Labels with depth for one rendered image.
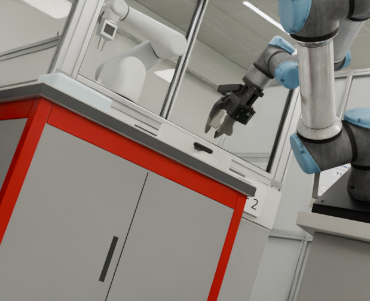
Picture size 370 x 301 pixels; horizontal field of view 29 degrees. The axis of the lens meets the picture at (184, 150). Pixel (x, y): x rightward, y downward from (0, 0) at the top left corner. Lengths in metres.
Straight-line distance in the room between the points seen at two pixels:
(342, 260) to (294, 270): 2.12
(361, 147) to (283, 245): 2.29
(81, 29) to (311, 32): 0.81
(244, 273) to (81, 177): 1.20
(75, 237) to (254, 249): 1.20
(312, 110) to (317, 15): 0.27
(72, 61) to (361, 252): 1.00
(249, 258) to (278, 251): 1.56
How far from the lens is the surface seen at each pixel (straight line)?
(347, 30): 1.83
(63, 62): 2.16
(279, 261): 4.11
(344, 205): 1.95
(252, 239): 2.59
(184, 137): 2.17
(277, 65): 2.00
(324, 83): 1.74
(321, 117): 1.79
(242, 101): 2.09
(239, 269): 2.56
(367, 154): 1.90
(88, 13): 2.22
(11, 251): 1.45
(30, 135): 1.45
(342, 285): 1.87
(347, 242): 1.89
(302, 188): 4.17
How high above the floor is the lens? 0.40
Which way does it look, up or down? 13 degrees up
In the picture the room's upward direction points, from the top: 18 degrees clockwise
